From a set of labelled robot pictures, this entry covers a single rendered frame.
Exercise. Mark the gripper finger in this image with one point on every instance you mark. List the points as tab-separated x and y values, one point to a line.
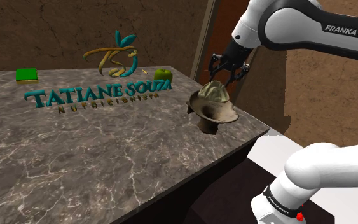
215	63
240	73

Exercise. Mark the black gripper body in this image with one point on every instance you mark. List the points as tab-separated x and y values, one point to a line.
236	52

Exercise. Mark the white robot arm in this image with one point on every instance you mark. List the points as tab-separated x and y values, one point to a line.
296	24

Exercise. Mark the brown door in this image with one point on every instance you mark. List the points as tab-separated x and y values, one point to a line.
222	28

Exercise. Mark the brown footed bowl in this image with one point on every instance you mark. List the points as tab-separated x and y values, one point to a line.
217	110

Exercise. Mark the green apple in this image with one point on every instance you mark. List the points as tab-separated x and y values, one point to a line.
163	75

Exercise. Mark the small yellow stick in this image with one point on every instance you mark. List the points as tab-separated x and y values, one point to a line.
145	72

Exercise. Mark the teal and gold letter sign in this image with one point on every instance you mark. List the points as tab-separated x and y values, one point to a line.
73	94

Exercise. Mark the green and yellow sponge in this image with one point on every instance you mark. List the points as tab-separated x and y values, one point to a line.
26	74

